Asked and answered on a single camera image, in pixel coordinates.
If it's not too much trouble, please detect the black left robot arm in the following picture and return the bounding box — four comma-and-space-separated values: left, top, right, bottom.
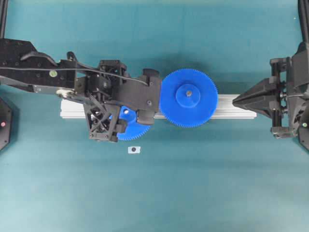
0, 38, 162, 142

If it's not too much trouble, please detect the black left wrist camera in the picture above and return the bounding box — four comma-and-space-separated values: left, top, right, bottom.
112, 75, 162, 112

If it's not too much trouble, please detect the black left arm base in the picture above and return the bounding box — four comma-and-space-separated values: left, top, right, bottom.
0, 99, 12, 150

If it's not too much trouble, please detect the large blue gear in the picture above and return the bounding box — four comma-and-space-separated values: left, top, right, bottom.
159, 69, 219, 128

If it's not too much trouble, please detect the small blue gear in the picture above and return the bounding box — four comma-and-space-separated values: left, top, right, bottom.
110, 106, 151, 142

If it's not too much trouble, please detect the small white tape marker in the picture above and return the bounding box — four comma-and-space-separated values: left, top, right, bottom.
127, 146, 141, 154

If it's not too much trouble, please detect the black camera cable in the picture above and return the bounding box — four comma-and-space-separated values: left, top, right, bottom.
0, 65, 149, 87

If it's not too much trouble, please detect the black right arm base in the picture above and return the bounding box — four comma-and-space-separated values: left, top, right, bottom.
298, 114, 309, 151

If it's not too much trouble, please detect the aluminium extrusion rail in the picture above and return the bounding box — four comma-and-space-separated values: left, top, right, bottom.
60, 94, 257, 119

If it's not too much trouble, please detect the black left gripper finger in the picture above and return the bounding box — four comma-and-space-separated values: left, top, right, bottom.
136, 110, 155, 125
141, 69, 161, 82

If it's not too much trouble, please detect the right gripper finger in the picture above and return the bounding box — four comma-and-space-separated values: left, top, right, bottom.
233, 101, 278, 122
233, 78, 278, 103

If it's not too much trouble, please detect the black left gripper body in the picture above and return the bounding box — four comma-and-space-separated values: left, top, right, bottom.
74, 60, 127, 142

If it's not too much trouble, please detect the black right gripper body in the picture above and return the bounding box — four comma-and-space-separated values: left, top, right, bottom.
270, 42, 309, 138

